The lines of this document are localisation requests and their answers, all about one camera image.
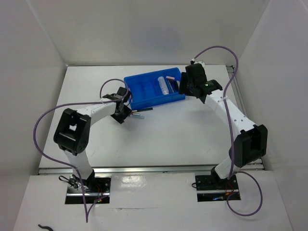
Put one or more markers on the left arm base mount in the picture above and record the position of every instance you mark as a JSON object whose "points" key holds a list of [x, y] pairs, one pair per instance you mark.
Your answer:
{"points": [[98, 191]]}

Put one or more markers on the eyeshadow palette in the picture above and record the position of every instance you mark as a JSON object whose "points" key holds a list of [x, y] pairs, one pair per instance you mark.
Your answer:
{"points": [[171, 86]]}

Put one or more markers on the blue plastic compartment tray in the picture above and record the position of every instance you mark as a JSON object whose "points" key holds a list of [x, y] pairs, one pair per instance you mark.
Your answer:
{"points": [[146, 91]]}

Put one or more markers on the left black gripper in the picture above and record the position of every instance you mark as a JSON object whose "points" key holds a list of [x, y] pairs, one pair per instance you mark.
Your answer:
{"points": [[127, 111]]}

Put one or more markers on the black hook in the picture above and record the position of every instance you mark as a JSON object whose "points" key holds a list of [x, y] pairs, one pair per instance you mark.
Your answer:
{"points": [[45, 227]]}

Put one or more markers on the aluminium side rail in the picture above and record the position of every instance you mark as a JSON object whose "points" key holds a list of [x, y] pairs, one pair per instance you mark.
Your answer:
{"points": [[257, 165]]}

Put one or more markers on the silver blue mascara tube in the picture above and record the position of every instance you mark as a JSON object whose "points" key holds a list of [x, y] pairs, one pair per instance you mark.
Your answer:
{"points": [[137, 116]]}

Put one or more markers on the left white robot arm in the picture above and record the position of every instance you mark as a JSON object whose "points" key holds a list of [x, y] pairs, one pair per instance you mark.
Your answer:
{"points": [[73, 130]]}

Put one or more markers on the aluminium front rail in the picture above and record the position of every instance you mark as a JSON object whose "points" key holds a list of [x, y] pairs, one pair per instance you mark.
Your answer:
{"points": [[132, 170]]}

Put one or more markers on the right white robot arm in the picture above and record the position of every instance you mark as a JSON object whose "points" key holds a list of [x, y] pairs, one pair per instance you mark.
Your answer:
{"points": [[248, 140]]}

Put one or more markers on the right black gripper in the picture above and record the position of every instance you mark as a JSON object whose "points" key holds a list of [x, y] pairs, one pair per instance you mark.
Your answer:
{"points": [[183, 88]]}

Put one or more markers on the white cosmetic tube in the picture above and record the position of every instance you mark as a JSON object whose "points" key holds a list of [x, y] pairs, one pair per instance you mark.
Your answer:
{"points": [[163, 85]]}

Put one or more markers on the round powder compact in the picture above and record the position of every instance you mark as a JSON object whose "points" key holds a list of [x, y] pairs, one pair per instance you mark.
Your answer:
{"points": [[176, 85]]}

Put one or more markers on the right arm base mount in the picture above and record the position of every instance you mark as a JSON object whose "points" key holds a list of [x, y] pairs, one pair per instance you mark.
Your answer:
{"points": [[208, 191]]}

